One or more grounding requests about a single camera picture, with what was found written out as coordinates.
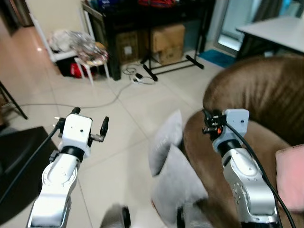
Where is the small grey pillow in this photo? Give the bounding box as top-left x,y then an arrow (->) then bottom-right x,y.
149,110 -> 185,177

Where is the brown sofa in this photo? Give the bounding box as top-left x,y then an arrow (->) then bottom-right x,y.
182,56 -> 304,228

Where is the blue floor mat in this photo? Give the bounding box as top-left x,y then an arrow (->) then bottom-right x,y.
199,48 -> 237,68

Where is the large grey pillow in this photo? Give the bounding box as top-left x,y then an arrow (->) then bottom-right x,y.
151,144 -> 210,227

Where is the pink pillow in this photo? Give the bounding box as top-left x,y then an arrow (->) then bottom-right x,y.
275,144 -> 304,212

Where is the red bag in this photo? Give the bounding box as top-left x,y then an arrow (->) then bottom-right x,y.
70,61 -> 89,79

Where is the white plastic stool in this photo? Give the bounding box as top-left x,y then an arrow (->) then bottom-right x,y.
74,44 -> 111,86

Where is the white power strip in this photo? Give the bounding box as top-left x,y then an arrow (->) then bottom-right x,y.
123,64 -> 156,86

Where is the black tripod leg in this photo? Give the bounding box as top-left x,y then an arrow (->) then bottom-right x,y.
0,81 -> 29,120

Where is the white low shelf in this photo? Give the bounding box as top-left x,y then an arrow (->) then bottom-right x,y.
25,0 -> 79,64

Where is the clear plastic bag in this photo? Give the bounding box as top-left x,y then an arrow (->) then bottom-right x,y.
70,30 -> 109,63

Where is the black stand base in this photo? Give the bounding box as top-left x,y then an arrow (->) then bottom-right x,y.
140,51 -> 205,82

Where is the white cloth pile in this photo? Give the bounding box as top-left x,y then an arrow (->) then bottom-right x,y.
49,29 -> 76,52

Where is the black seat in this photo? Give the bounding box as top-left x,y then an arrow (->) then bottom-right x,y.
0,125 -> 58,206

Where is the small dark cardboard box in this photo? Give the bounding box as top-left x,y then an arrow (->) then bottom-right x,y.
116,31 -> 140,65

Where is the large cardboard box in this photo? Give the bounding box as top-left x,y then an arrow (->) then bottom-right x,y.
151,24 -> 186,66

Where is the robot left leg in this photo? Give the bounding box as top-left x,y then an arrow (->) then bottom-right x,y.
99,204 -> 132,228

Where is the white table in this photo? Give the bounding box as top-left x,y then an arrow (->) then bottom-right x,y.
236,16 -> 304,54

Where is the black shelf unit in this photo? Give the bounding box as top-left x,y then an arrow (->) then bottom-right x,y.
82,0 -> 215,80

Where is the red item on shelf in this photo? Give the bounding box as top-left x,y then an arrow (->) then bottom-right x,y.
137,0 -> 185,8

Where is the grey floor cable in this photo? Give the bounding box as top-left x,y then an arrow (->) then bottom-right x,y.
18,84 -> 125,110

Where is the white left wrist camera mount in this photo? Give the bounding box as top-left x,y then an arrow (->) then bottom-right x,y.
61,114 -> 94,157

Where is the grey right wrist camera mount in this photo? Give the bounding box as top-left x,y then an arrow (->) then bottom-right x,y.
213,109 -> 250,152

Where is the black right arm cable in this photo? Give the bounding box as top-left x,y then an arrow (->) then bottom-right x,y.
226,123 -> 297,228

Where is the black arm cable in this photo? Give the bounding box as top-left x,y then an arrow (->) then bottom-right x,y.
0,123 -> 63,206
226,123 -> 297,228

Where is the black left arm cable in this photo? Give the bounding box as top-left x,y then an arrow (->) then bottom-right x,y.
0,123 -> 63,206

